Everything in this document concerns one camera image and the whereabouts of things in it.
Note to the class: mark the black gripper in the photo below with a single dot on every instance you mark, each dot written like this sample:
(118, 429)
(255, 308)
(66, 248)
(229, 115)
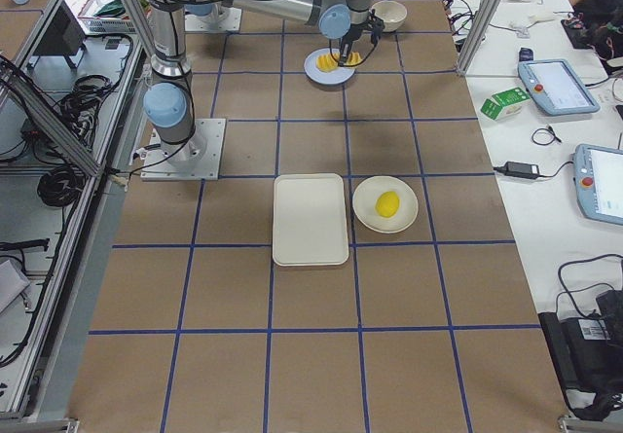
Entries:
(351, 37)

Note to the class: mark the blue plate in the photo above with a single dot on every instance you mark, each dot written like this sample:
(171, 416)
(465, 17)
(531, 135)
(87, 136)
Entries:
(330, 78)

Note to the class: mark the white plate with lemon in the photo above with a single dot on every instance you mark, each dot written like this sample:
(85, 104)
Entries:
(365, 197)

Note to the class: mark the white bowl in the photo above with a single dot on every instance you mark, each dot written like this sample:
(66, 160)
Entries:
(392, 13)

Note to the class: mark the green white carton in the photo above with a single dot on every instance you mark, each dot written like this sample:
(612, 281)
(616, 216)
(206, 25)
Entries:
(503, 104)

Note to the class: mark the yellow lemon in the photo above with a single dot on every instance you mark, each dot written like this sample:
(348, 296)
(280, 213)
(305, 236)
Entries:
(387, 204)

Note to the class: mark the white rectangular tray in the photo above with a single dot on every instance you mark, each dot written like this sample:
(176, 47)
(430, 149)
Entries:
(309, 220)

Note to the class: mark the upper teach pendant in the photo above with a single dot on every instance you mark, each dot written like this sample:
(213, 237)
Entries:
(555, 88)

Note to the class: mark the teach pendant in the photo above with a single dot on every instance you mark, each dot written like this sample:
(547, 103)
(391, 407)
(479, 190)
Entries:
(555, 88)
(598, 182)

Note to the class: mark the black power adapter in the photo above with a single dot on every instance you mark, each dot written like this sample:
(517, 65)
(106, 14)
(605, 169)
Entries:
(518, 170)

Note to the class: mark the lower teach pendant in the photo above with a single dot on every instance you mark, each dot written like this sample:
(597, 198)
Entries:
(598, 182)

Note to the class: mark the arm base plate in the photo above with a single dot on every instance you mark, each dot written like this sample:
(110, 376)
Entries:
(230, 24)
(199, 159)

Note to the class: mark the aluminium frame post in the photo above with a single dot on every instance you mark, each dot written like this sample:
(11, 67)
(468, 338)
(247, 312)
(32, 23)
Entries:
(472, 43)

